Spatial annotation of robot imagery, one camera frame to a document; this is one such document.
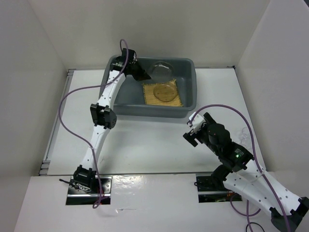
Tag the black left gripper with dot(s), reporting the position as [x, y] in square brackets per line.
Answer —
[142, 75]

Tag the clear plastic cup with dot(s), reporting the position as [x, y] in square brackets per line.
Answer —
[243, 137]

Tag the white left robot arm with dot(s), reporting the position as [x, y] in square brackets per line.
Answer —
[103, 116]

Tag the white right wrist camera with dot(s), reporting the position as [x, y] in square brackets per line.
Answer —
[195, 122]

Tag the clear glass oval dish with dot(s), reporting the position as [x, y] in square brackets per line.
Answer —
[165, 92]
[161, 72]

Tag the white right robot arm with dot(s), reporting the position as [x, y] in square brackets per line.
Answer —
[241, 173]

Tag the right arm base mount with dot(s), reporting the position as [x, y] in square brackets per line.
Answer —
[208, 193]

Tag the grey plastic bin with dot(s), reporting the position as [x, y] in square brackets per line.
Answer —
[130, 98]

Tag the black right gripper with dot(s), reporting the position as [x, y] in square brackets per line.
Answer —
[190, 138]

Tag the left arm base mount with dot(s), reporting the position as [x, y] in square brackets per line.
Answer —
[79, 194]

